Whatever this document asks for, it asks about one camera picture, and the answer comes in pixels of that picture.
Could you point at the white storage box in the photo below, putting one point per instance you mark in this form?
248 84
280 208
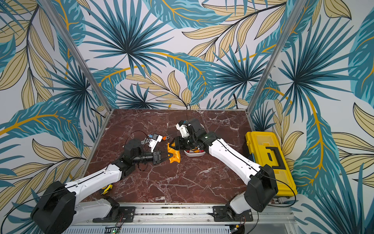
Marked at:
194 153

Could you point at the orange handled adjustable wrench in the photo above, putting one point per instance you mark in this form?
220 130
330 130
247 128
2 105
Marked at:
147 139

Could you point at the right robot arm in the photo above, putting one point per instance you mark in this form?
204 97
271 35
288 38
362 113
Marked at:
261 185

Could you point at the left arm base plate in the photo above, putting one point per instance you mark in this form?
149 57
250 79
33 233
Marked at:
118 215

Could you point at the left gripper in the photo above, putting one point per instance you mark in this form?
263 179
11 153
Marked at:
157 157

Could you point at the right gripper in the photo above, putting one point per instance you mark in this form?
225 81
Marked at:
181 142

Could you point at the aluminium front rail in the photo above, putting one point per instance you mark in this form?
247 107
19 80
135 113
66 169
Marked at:
191 218

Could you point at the yellow tape measure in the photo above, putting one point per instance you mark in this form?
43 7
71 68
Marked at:
106 189

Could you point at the orange tea bag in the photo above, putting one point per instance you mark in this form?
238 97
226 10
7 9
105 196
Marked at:
174 155

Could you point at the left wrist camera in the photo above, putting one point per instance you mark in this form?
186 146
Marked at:
153 144

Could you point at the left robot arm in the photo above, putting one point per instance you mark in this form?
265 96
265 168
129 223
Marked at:
63 205

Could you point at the yellow toolbox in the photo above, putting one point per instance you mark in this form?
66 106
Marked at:
266 150

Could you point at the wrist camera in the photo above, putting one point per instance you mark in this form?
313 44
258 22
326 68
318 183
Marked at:
182 128
153 144

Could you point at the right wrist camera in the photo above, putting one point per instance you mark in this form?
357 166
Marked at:
182 128

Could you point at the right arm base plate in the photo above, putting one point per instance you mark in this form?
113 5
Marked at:
226 214

